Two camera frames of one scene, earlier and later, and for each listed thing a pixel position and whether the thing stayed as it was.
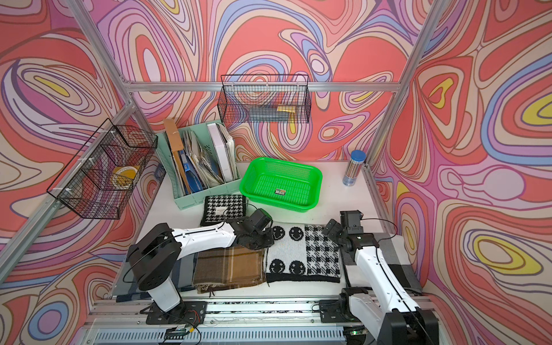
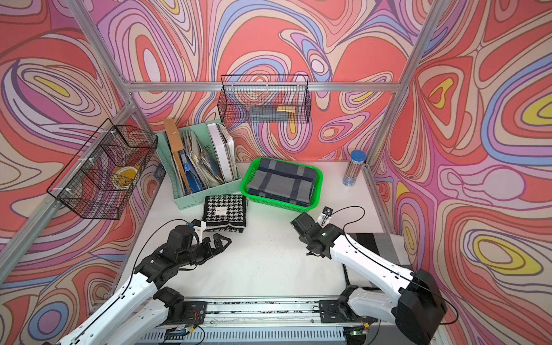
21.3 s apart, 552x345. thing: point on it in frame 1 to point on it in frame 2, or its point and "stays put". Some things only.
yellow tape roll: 123,177 stays put
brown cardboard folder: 176,145 stays put
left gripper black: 269,241 to 212,251
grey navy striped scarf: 124,292 to 284,180
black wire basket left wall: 98,181 stays put
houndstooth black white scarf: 219,208 stays put
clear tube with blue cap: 357,158 stays put
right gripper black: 331,230 to 302,239
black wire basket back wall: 266,98 stays put
